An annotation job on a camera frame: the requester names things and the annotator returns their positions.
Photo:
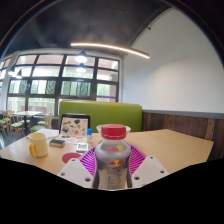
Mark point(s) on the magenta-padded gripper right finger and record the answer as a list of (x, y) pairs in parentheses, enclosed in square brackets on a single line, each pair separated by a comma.
[(150, 170)]

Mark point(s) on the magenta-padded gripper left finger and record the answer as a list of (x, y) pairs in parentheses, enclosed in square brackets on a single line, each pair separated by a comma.
[(75, 171)]

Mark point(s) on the clear red-capped drink bottle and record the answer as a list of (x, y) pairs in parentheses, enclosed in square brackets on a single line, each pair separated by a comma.
[(112, 163)]

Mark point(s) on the flat round red coaster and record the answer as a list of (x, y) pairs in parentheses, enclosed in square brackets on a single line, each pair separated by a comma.
[(70, 157)]

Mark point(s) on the small white box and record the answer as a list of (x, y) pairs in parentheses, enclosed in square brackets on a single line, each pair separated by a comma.
[(82, 147)]

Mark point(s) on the small dark flat case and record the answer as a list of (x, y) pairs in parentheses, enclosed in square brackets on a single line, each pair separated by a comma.
[(57, 143)]

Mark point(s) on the small blue-capped bottle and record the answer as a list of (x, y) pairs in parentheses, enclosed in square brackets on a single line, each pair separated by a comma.
[(89, 136)]

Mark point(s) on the black tablet with stickers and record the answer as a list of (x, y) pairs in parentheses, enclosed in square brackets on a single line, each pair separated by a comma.
[(74, 127)]

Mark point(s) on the white paper sheets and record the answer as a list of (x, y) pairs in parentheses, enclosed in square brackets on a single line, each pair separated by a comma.
[(48, 133)]

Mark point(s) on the white bowl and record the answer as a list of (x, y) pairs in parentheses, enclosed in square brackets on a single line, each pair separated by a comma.
[(98, 128)]

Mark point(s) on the green upholstered bench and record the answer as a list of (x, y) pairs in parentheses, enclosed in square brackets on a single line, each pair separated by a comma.
[(113, 113)]

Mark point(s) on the light wooden dining table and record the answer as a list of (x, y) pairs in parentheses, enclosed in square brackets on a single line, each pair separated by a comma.
[(28, 114)]

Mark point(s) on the group of green-cushioned wooden chairs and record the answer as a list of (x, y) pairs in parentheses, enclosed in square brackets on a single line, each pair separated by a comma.
[(15, 125)]

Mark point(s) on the group of pendant lamps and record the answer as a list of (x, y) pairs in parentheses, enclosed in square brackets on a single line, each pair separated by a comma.
[(81, 58)]

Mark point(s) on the curved linear ceiling light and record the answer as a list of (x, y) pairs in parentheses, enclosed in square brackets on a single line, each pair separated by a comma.
[(110, 47)]

